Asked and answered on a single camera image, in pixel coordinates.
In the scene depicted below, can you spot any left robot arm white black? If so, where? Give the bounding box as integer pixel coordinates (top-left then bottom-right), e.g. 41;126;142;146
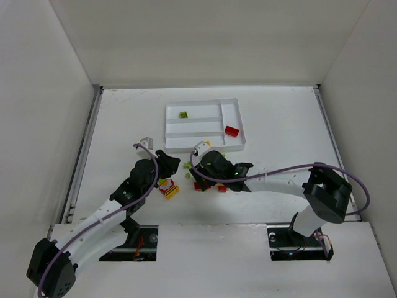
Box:
27;148;181;297

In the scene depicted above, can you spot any right aluminium rail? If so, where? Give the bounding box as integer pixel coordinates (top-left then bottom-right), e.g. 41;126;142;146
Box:
313;83;356;199

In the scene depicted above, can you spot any left aluminium rail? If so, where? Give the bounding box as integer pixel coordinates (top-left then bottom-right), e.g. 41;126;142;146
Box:
56;84;103;224

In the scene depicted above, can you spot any white divided sorting tray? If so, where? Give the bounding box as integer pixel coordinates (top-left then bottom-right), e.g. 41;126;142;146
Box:
164;98;246;153

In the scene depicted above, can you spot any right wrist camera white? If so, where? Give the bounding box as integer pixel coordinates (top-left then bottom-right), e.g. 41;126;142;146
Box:
192;141;212;156

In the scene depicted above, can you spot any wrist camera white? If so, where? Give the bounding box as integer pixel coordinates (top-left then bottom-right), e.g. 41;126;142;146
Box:
192;141;212;156
136;137;154;158

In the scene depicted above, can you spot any red sloped lego brick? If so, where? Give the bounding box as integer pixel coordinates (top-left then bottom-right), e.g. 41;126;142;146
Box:
224;125;240;137

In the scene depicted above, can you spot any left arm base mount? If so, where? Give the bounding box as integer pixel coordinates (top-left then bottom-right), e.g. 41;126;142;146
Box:
99;225;159;262

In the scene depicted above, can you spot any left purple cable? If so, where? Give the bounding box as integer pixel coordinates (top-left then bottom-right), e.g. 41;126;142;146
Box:
37;143;159;298

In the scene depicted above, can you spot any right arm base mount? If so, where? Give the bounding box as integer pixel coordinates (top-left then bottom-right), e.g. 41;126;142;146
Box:
267;213;334;261

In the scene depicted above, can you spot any aluminium rail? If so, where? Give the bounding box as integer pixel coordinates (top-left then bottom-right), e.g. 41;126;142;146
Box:
313;83;356;199
56;84;103;224

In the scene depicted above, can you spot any red white flower lego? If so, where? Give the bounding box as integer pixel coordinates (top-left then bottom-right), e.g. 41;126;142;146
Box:
159;179;174;195

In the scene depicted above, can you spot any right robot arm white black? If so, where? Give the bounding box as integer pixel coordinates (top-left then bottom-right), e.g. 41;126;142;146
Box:
190;150;352;237

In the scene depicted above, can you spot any red lego brick large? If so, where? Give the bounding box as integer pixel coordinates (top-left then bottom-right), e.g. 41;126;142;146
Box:
194;182;211;192

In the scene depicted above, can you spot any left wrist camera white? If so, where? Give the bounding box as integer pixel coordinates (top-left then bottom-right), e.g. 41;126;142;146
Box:
136;137;154;158

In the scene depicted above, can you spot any green square lego brick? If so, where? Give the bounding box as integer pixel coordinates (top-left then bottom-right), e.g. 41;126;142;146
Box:
179;111;189;119

